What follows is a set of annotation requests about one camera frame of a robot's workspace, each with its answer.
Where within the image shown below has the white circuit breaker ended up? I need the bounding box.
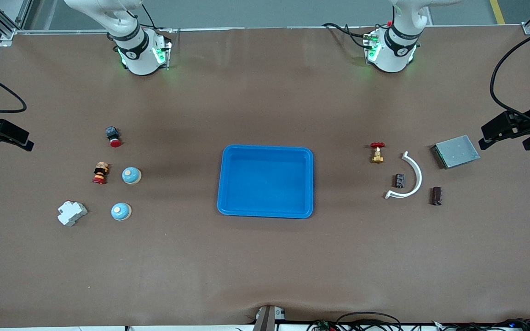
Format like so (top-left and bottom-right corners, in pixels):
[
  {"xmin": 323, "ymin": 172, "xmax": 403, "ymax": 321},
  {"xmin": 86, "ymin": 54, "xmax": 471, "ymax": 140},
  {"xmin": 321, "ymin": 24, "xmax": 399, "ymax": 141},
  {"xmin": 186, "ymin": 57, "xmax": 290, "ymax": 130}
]
[{"xmin": 58, "ymin": 200, "xmax": 88, "ymax": 227}]

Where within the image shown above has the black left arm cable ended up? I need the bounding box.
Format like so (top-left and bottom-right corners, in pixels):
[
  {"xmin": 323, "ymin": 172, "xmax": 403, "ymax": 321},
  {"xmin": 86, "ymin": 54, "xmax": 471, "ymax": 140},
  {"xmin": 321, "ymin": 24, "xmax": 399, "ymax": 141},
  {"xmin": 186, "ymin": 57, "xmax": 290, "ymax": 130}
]
[{"xmin": 490, "ymin": 23, "xmax": 530, "ymax": 130}]

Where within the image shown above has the brass valve with red handle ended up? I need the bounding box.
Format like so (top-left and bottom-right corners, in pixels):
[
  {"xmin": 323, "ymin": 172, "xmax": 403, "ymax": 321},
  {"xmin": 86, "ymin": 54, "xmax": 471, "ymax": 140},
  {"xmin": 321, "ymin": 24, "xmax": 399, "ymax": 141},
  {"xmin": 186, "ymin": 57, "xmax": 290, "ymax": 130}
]
[{"xmin": 370, "ymin": 142, "xmax": 386, "ymax": 164}]

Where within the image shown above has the black base cable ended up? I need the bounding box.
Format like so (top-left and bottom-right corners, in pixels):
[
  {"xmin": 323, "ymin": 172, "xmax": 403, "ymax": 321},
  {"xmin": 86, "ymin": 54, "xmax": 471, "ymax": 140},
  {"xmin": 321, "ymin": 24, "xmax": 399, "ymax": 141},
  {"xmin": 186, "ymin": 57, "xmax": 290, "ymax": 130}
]
[{"xmin": 323, "ymin": 22, "xmax": 374, "ymax": 49}]

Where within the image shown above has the grey metal power supply box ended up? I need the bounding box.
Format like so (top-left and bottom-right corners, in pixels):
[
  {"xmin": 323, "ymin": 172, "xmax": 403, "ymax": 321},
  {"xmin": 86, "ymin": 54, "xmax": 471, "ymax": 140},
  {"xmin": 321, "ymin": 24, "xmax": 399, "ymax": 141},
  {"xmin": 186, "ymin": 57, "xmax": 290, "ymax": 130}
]
[{"xmin": 431, "ymin": 135, "xmax": 481, "ymax": 170}]

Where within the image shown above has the silver table edge rail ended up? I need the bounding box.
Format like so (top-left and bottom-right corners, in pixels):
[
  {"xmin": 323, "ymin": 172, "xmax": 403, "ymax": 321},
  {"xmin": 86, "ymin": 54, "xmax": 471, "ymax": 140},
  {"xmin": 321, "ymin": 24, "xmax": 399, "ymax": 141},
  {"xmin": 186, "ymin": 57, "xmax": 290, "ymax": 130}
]
[{"xmin": 14, "ymin": 25, "xmax": 530, "ymax": 34}]

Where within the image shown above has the black cable bundle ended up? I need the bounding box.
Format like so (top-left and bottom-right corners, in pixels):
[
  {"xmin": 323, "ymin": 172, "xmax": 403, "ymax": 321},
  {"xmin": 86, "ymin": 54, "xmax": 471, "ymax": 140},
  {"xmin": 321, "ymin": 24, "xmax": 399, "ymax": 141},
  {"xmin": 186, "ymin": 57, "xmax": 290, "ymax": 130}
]
[{"xmin": 306, "ymin": 312, "xmax": 530, "ymax": 331}]

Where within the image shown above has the yellow black emergency stop button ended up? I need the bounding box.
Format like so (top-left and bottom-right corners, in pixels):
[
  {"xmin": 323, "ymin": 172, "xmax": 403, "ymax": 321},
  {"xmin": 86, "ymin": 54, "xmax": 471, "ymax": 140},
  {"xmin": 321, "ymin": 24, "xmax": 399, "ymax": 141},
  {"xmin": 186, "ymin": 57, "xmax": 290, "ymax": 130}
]
[{"xmin": 92, "ymin": 162, "xmax": 110, "ymax": 185}]

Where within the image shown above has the red push button grey body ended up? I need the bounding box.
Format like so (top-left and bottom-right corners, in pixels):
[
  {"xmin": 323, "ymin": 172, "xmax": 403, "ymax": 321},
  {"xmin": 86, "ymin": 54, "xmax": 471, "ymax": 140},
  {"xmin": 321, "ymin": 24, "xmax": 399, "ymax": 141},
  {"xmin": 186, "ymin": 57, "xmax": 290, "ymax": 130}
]
[{"xmin": 105, "ymin": 126, "xmax": 122, "ymax": 148}]

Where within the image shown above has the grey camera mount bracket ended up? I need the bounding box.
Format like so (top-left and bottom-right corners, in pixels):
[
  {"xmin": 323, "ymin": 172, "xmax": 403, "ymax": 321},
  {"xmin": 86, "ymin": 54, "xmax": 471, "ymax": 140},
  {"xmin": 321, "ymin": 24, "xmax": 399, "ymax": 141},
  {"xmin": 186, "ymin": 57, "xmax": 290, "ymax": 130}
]
[{"xmin": 253, "ymin": 305, "xmax": 287, "ymax": 331}]

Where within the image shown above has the brown table mat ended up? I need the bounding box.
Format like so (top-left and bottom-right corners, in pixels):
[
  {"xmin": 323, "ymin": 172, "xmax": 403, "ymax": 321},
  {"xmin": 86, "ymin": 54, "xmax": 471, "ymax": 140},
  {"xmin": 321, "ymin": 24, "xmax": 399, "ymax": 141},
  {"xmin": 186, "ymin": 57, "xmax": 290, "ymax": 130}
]
[{"xmin": 0, "ymin": 25, "xmax": 530, "ymax": 328}]

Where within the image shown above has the blue desk bell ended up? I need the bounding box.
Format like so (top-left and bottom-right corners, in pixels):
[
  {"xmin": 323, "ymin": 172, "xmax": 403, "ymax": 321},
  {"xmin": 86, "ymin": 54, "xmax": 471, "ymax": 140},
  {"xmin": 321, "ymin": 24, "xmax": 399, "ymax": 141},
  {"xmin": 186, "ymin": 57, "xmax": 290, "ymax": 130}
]
[
  {"xmin": 111, "ymin": 202, "xmax": 132, "ymax": 222},
  {"xmin": 122, "ymin": 166, "xmax": 142, "ymax": 185}
]

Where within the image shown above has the white curved plastic strip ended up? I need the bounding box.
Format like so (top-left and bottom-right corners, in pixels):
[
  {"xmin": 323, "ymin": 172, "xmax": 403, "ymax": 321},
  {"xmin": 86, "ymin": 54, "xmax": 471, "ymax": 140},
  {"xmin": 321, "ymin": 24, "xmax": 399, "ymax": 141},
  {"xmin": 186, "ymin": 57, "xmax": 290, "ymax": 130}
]
[{"xmin": 385, "ymin": 151, "xmax": 423, "ymax": 200}]

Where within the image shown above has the blue plastic tray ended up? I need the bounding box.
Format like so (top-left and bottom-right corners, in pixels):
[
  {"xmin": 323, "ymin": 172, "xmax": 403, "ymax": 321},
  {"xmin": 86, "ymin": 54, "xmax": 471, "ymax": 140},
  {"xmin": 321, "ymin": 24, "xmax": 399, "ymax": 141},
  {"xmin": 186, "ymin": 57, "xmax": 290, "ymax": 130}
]
[{"xmin": 217, "ymin": 144, "xmax": 315, "ymax": 219}]

